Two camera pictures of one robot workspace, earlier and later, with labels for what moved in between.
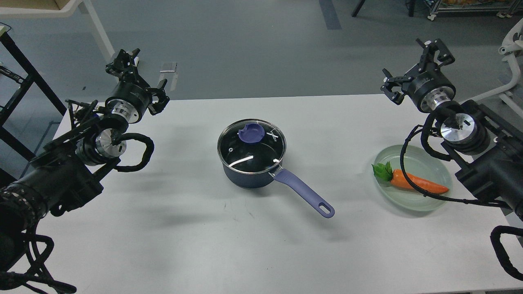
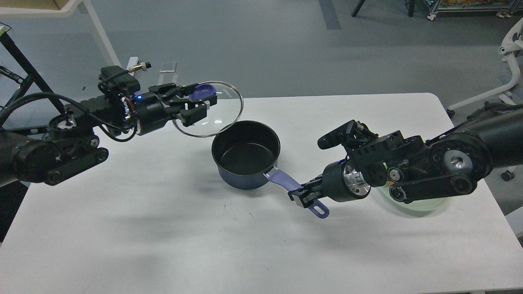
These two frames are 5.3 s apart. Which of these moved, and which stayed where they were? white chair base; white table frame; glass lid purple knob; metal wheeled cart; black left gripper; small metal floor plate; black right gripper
Moved: black right gripper; glass lid purple knob; black left gripper
Stayed: white table frame; white chair base; small metal floor plate; metal wheeled cart
